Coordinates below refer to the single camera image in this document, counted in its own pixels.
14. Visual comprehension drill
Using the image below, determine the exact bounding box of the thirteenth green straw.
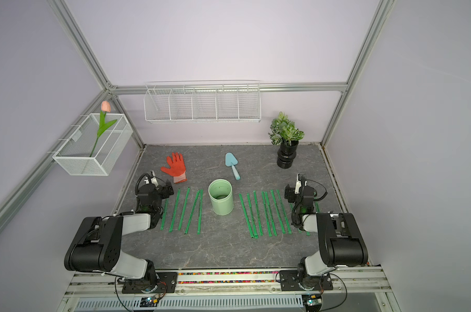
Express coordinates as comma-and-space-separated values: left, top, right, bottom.
184, 190, 200, 235

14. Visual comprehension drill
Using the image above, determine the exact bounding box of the white mesh side basket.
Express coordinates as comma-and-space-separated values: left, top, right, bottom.
52, 113, 133, 176

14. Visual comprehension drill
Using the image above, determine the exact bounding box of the twelfth green straw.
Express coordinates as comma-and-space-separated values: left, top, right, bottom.
196, 189, 204, 235

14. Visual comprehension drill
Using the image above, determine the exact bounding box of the pink artificial tulip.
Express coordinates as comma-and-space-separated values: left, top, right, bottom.
89, 101, 117, 157

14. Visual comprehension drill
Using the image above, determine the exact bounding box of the light blue garden trowel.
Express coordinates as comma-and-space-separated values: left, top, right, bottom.
225, 152, 241, 181

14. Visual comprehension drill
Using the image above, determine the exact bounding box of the fourteenth green straw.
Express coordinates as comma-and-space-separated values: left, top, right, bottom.
178, 187, 191, 231

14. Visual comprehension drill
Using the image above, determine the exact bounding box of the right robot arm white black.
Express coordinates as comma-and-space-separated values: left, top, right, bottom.
284, 185, 368, 288

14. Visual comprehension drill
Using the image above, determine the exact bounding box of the sixteenth green straw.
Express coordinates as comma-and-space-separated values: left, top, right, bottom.
160, 198, 169, 231

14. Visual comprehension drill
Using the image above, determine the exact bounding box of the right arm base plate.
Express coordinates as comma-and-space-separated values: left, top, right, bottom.
275, 270, 334, 291

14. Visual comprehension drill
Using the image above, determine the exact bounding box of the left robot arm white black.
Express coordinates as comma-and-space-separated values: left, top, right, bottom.
64, 181, 174, 285

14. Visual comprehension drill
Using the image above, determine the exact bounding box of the white vented cable duct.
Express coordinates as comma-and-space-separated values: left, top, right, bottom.
73, 295, 304, 311

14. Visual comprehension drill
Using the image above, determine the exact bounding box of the white wire wall shelf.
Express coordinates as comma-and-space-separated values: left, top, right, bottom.
144, 80, 262, 124

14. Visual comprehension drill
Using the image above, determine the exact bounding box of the light green metal cup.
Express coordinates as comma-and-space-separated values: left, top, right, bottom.
208, 179, 234, 216

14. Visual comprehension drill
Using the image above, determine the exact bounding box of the aluminium front rail frame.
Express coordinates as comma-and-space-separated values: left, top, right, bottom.
58, 266, 400, 311

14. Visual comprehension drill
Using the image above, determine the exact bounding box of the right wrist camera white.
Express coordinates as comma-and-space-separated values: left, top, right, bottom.
295, 174, 302, 194

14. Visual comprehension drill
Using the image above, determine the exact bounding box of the green plant in black pot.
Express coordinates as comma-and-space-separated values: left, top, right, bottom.
269, 112, 304, 169

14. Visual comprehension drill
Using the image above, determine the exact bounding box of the fifteenth green straw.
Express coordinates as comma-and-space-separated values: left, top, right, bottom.
169, 188, 181, 233

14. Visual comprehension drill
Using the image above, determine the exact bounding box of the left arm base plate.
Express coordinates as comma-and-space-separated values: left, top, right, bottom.
122, 271, 178, 294

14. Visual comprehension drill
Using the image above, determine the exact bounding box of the red work glove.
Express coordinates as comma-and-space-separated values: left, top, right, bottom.
161, 152, 187, 184

